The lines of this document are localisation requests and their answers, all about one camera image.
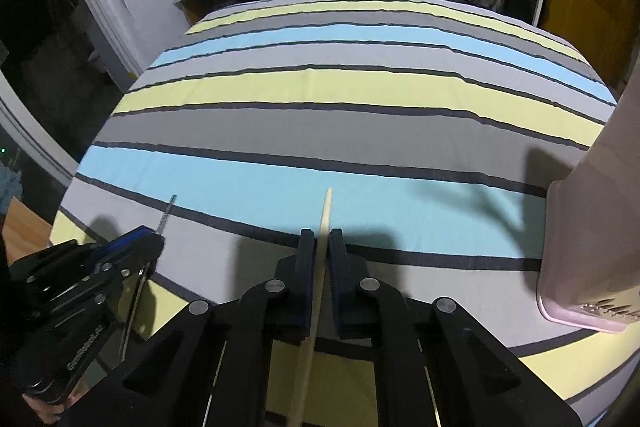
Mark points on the pink plastic utensil basket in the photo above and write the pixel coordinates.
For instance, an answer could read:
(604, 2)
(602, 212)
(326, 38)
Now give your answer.
(589, 274)

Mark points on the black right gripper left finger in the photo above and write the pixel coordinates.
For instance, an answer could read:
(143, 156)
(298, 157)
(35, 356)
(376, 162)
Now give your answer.
(294, 302)

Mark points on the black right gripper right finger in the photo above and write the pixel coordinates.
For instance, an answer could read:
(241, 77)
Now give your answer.
(346, 272)

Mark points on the person's left hand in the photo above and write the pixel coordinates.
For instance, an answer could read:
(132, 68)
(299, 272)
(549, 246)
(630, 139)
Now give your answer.
(50, 414)

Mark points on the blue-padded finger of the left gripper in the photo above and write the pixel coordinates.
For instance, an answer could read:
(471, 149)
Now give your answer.
(133, 250)

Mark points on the striped tablecloth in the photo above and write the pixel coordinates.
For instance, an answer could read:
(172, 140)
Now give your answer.
(439, 128)

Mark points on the beige wooden chopstick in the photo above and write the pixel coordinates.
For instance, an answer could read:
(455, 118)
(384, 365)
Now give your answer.
(305, 358)

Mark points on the silver-tipped black chopstick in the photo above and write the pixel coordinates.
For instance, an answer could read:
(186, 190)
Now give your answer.
(143, 276)

